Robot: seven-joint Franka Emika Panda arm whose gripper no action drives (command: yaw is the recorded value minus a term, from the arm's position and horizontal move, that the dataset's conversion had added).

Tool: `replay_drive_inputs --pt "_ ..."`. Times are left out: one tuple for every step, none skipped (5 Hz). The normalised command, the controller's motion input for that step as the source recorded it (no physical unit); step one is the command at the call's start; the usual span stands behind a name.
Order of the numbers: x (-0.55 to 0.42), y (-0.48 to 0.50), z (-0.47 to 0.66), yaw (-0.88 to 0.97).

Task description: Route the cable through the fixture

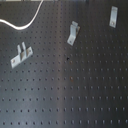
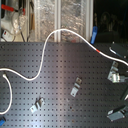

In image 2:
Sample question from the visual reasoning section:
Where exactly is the grey lower gripper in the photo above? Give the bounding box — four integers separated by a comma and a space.
107, 105, 128, 121

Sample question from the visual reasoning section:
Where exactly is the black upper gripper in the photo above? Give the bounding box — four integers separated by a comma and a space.
110, 43, 128, 59

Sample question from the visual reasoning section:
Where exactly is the long white cable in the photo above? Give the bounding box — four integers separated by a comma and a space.
0, 28, 128, 81

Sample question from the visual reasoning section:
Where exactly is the black perforated board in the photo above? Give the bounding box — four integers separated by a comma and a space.
0, 43, 128, 128

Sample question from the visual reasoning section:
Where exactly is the clear plastic sheet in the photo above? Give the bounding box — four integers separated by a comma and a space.
34, 0, 89, 41

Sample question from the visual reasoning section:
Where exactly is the blue object bottom left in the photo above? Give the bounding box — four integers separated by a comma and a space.
0, 116, 6, 126

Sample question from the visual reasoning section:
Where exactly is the right metal cable clip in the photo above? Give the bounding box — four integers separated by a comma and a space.
107, 61, 127, 83

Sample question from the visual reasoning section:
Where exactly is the metal cable clip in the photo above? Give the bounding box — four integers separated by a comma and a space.
30, 98, 45, 114
107, 61, 127, 83
70, 77, 82, 97

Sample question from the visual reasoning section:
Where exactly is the blue clamp handle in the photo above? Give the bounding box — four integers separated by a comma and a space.
91, 26, 98, 44

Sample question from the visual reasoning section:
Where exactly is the middle metal cable clip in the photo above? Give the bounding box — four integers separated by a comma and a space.
70, 77, 82, 97

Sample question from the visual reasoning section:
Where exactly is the left metal cable clip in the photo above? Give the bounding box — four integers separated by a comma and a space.
30, 98, 45, 114

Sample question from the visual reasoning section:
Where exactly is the short white cable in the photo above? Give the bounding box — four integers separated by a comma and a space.
0, 73, 14, 115

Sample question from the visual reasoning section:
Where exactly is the red handled tool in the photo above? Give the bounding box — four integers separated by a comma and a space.
1, 4, 25, 15

